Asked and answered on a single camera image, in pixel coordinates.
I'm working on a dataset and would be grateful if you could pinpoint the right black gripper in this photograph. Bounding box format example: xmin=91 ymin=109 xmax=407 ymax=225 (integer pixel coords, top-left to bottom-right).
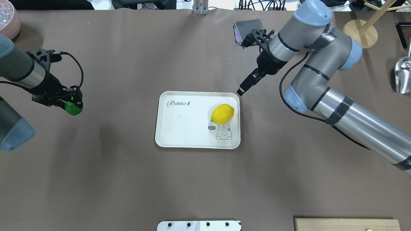
xmin=237 ymin=51 xmax=288 ymax=96

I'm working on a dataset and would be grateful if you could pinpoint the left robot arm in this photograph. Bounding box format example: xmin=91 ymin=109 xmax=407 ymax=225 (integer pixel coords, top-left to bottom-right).
xmin=0 ymin=35 xmax=84 ymax=152

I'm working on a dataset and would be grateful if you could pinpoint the yellow lemon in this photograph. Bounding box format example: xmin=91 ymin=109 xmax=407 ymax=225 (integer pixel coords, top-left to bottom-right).
xmin=210 ymin=104 xmax=235 ymax=124

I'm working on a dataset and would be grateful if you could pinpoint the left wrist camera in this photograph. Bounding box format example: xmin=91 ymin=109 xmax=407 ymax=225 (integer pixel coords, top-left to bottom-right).
xmin=26 ymin=48 xmax=65 ymax=64

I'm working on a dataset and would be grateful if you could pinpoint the aluminium frame post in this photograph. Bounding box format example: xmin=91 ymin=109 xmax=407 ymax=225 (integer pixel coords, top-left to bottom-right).
xmin=193 ymin=0 xmax=209 ymax=15

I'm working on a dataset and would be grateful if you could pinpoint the green lime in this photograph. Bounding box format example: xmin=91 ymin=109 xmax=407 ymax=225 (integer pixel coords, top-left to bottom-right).
xmin=64 ymin=101 xmax=83 ymax=116

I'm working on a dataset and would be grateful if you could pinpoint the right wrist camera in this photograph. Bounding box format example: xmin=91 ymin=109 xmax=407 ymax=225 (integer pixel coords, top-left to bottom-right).
xmin=241 ymin=29 xmax=278 ymax=48

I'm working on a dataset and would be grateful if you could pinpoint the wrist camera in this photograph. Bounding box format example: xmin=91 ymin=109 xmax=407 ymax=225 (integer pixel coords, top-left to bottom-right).
xmin=26 ymin=48 xmax=65 ymax=64
xmin=241 ymin=29 xmax=278 ymax=48

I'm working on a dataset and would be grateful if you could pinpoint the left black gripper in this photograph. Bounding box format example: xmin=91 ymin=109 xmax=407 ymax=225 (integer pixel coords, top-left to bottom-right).
xmin=32 ymin=73 xmax=83 ymax=108

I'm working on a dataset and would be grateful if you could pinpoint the wooden cutting board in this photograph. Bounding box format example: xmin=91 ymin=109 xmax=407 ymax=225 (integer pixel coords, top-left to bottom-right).
xmin=294 ymin=218 xmax=401 ymax=231

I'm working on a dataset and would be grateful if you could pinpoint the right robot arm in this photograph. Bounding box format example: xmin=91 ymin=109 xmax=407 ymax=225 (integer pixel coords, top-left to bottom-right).
xmin=237 ymin=0 xmax=410 ymax=174

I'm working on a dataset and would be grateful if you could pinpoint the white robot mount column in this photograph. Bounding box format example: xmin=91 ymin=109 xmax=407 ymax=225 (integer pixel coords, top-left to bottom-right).
xmin=157 ymin=220 xmax=242 ymax=231

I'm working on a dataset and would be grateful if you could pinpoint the cream rabbit tray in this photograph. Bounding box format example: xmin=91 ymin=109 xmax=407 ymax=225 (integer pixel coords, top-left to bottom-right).
xmin=155 ymin=91 xmax=241 ymax=149

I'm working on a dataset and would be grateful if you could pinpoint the pink bowl of ice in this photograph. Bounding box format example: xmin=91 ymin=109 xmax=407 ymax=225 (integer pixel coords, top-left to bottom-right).
xmin=0 ymin=0 xmax=22 ymax=40

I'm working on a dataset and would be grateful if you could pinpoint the grey folded cloth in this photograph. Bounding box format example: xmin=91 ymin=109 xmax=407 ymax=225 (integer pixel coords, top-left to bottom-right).
xmin=233 ymin=19 xmax=263 ymax=47

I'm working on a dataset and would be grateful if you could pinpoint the wooden banana stand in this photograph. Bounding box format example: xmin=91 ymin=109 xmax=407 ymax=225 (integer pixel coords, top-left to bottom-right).
xmin=343 ymin=0 xmax=397 ymax=49

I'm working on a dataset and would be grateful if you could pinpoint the metal scoop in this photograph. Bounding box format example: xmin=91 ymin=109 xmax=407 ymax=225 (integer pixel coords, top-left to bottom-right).
xmin=395 ymin=42 xmax=411 ymax=94

